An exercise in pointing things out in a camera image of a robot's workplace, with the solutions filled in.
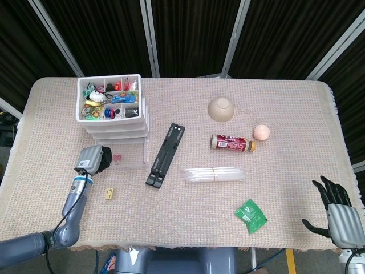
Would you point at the beige woven tablecloth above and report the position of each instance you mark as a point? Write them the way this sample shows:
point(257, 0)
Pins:
point(182, 205)

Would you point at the blue plastic trinket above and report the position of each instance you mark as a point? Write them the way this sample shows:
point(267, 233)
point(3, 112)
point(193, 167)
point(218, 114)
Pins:
point(124, 99)

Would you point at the small white figure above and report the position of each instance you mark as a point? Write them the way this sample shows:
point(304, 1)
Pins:
point(97, 95)

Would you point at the small yellow eraser block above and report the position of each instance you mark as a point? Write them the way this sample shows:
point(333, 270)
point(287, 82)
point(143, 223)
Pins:
point(109, 193)

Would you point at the black plastic part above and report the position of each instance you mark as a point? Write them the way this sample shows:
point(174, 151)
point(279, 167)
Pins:
point(131, 113)

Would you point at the colourful candy packets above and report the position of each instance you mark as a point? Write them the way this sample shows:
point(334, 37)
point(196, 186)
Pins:
point(90, 112)

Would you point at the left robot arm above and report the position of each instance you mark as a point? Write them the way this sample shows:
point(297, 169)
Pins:
point(72, 205)

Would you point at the red and pink packet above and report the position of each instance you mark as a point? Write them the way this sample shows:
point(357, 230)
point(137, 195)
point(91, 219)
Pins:
point(129, 85)

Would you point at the peach coloured ball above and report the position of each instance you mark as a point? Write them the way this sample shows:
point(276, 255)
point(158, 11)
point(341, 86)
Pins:
point(261, 132)

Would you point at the red label drink bottle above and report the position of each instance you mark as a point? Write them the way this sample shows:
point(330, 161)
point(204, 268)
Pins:
point(231, 142)

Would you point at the green trinket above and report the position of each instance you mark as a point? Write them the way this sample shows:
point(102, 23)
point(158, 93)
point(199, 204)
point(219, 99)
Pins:
point(89, 88)

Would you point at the grey metal screen post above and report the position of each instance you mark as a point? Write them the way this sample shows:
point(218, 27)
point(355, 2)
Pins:
point(10, 108)
point(150, 40)
point(235, 40)
point(336, 48)
point(57, 40)

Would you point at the black and white disc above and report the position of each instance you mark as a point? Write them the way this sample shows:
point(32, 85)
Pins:
point(117, 112)

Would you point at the black round trinket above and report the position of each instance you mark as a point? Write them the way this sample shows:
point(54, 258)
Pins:
point(109, 87)

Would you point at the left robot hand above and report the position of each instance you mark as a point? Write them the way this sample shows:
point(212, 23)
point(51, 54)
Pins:
point(89, 158)

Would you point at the white drawer organizer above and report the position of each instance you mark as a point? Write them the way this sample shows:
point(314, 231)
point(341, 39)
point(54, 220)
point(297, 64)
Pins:
point(80, 117)

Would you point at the beige upturned bowl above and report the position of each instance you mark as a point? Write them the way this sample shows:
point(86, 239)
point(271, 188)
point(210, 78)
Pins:
point(221, 109)

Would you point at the bundle of clear straws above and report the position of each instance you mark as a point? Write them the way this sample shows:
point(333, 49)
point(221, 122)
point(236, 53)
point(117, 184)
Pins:
point(214, 174)

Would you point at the black folding laptop stand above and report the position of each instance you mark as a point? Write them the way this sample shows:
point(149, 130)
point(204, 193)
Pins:
point(165, 155)

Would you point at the blue printed package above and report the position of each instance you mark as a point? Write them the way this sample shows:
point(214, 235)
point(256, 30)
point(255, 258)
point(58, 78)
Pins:
point(109, 264)

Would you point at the yellow plastic trinket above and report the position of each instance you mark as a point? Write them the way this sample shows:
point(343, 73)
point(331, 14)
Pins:
point(91, 102)

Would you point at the pink binder clips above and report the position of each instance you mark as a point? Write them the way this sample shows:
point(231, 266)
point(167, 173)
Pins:
point(118, 160)

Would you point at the green foil packet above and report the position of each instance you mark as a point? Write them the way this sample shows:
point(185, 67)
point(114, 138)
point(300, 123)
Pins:
point(251, 215)

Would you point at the black pleated curtain panel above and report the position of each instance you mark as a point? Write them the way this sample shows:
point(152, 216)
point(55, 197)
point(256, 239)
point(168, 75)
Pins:
point(291, 34)
point(108, 34)
point(17, 51)
point(350, 91)
point(194, 34)

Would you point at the clear plastic drawer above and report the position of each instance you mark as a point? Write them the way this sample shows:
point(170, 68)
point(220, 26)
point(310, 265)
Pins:
point(134, 166)
point(117, 125)
point(119, 130)

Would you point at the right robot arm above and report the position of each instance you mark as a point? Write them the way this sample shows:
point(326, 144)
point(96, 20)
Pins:
point(358, 264)

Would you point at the blue and red spools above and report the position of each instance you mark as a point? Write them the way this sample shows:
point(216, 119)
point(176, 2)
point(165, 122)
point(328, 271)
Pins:
point(109, 112)

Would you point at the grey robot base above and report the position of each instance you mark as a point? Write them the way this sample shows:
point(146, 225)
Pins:
point(171, 261)

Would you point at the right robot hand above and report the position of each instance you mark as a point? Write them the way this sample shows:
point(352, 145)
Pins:
point(343, 224)

